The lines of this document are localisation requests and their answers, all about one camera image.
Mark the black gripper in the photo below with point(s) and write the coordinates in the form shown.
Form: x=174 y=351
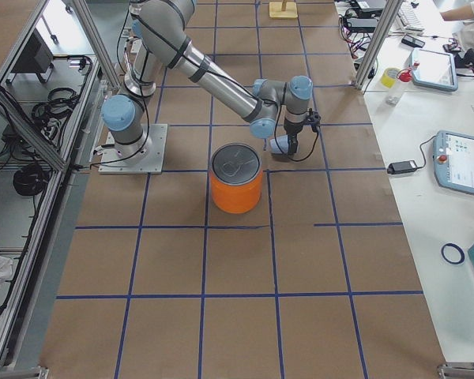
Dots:
x=291 y=130

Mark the light blue plastic cup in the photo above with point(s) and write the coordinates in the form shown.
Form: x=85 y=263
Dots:
x=279 y=145

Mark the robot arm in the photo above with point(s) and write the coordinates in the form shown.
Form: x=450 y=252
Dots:
x=160 y=26

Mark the wooden cup rack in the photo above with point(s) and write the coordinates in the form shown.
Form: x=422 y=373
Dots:
x=283 y=9

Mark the orange cylindrical canister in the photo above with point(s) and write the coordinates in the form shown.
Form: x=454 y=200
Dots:
x=235 y=178

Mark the yellow tape roll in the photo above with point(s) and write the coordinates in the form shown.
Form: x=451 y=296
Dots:
x=389 y=77

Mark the black power adapter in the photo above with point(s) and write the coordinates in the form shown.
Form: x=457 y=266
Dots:
x=403 y=167

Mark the blue teach pendant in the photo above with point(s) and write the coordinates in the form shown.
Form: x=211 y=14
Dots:
x=433 y=69
x=453 y=159

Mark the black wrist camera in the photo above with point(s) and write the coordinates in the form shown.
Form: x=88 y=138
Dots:
x=313 y=118

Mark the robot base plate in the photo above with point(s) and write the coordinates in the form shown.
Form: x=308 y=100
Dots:
x=142 y=157

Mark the aluminium frame post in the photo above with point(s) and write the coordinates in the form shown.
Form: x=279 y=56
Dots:
x=380 y=33

